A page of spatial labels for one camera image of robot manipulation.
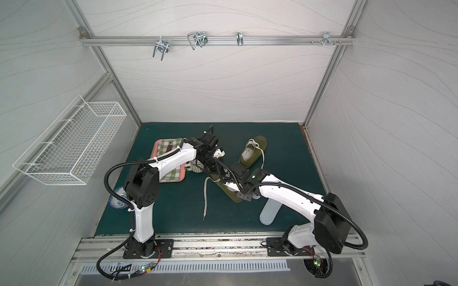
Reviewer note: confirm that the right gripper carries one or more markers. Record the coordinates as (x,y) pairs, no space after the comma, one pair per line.
(235,180)

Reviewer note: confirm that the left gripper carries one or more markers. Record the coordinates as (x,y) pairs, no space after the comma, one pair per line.
(208,157)

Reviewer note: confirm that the olive shoe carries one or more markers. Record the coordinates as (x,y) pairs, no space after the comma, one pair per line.
(231,193)
(254,149)

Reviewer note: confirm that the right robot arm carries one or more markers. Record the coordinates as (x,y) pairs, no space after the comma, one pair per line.
(328,221)

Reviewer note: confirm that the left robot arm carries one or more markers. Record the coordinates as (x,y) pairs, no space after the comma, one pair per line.
(142,185)

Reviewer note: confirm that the ribbed ceramic cup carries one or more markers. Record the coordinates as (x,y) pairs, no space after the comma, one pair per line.
(196,166)

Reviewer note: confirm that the pink tray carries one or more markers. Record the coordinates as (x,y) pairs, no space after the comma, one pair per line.
(157,146)

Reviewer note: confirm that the green checkered cloth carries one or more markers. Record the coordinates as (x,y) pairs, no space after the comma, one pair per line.
(170,146)

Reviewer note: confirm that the blue white patterned bowl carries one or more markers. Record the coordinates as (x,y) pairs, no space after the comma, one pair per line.
(118,204)

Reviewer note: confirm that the metal hook clamp middle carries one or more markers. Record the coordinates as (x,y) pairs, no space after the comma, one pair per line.
(197,39)

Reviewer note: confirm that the metal U-bolt clamp left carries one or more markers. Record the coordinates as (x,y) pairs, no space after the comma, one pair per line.
(161,47)

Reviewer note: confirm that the small metal clip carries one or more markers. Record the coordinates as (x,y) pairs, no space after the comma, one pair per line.
(239,38)

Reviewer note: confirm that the white vent strip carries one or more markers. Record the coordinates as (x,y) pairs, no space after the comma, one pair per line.
(196,266)

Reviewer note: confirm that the aluminium crossbar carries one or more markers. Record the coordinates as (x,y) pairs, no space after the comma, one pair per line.
(212,40)

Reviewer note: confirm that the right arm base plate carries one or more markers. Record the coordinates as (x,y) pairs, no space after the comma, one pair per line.
(279,247)

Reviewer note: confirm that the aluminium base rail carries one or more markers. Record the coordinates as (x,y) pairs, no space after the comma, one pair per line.
(189,246)

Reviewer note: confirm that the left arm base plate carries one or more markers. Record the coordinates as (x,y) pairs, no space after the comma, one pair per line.
(151,249)

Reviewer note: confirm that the white wire basket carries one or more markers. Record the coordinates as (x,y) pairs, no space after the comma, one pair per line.
(70,149)

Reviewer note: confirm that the metal bracket right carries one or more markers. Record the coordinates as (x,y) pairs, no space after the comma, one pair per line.
(326,41)

